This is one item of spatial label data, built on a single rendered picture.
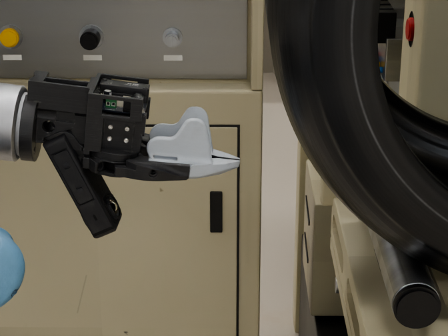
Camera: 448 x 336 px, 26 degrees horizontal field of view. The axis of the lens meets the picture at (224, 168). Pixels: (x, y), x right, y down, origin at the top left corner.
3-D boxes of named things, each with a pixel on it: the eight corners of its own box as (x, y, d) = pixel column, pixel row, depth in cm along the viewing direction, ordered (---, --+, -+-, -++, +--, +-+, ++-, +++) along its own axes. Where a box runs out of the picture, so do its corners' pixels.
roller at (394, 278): (392, 179, 122) (358, 191, 123) (381, 148, 121) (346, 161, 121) (448, 321, 90) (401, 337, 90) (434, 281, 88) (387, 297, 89)
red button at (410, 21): (404, 37, 126) (406, 15, 125) (418, 37, 126) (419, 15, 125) (408, 43, 123) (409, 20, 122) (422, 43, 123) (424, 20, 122)
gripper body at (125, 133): (150, 102, 90) (20, 86, 90) (141, 187, 93) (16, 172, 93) (156, 79, 97) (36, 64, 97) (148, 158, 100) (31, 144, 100)
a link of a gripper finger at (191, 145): (246, 129, 92) (149, 117, 91) (238, 186, 94) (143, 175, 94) (245, 118, 95) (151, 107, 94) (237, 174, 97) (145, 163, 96)
